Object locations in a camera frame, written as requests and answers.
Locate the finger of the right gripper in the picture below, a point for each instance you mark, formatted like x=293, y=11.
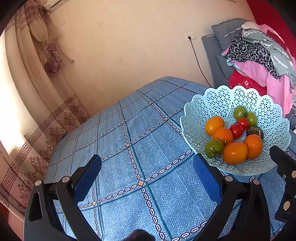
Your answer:
x=285, y=164

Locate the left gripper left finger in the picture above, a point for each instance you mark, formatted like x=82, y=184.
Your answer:
x=41, y=219

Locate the orange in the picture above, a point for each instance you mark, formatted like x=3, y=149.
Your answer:
x=224, y=135
x=213, y=124
x=235, y=153
x=254, y=145

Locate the blue patterned bed cover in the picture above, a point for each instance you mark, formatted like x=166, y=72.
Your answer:
x=147, y=180

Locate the beige patterned curtain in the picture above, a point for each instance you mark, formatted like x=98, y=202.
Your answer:
x=49, y=109

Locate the light blue plastic basket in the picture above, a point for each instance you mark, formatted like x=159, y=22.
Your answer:
x=221, y=102

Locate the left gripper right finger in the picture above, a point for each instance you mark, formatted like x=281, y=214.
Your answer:
x=252, y=220

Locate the small green tomato back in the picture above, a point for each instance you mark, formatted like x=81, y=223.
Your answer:
x=214, y=148

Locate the large green tomato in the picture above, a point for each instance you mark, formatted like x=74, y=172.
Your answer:
x=240, y=112

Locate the grey green quilt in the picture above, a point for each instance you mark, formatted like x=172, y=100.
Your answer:
x=281, y=60

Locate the curtain tieback tassel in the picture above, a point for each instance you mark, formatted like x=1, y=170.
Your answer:
x=46, y=35

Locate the red tomato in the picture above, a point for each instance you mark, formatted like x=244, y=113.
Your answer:
x=244, y=123
x=236, y=130

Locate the leopard print cloth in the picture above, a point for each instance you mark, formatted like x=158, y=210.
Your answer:
x=241, y=51

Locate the pink bedding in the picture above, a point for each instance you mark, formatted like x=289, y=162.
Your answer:
x=278, y=89

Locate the grey cushion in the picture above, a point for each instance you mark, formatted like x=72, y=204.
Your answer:
x=216, y=43

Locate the dark brown avocado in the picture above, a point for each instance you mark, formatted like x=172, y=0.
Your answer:
x=255, y=130

